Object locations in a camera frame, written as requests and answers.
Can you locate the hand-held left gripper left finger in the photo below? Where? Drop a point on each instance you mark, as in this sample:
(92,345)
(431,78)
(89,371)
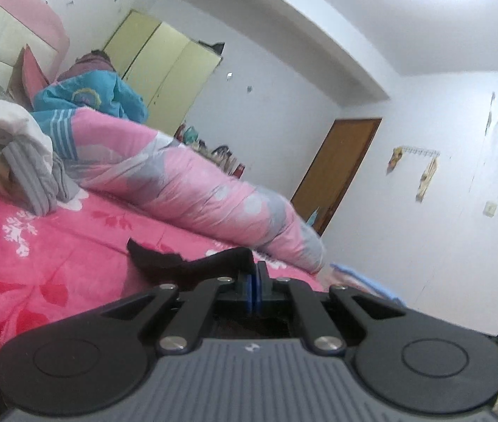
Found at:
(245,292)

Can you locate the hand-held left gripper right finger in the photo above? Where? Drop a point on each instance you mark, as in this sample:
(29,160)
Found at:
(261,292)

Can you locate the black T-shirt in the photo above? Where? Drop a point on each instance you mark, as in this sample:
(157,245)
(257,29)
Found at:
(161,263)

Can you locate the blue hanging pouch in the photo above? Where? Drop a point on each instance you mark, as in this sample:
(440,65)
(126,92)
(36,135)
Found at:
(314,219)

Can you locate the blue folded cloth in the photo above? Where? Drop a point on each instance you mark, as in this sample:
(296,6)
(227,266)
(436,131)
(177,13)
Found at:
(363,283)

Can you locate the pink grey floral quilt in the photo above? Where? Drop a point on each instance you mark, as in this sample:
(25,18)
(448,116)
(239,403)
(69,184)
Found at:
(187,184)

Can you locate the clutter of small items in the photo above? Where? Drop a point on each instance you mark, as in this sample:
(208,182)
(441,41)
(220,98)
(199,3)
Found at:
(214,154)

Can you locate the brown wooden door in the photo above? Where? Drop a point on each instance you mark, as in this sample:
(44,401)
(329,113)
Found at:
(337,171)

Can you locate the pink floral blanket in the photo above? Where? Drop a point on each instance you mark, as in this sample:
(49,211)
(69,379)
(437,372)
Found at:
(77,246)

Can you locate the teal patterned pillow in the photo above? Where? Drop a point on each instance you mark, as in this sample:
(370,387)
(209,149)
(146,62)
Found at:
(99,96)

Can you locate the yellow-green wardrobe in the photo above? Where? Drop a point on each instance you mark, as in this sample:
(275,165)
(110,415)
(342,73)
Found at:
(161,61)

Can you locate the maroon cloth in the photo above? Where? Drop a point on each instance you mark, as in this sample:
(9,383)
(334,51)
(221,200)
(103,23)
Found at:
(93,61)

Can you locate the white garment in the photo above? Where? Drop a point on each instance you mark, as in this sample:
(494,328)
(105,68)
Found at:
(3,118)

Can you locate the pink cushion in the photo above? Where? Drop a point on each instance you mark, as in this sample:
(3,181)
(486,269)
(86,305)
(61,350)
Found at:
(29,79)

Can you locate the white wall switch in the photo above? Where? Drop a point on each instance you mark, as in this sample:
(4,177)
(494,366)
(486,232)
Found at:
(491,209)

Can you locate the long wall ornament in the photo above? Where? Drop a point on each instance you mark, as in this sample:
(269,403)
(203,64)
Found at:
(427,180)

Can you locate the small wall ornament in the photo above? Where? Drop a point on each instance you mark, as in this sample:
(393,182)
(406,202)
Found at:
(395,160)

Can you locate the wall hook rack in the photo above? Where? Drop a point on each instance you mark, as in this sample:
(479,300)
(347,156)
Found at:
(420,153)

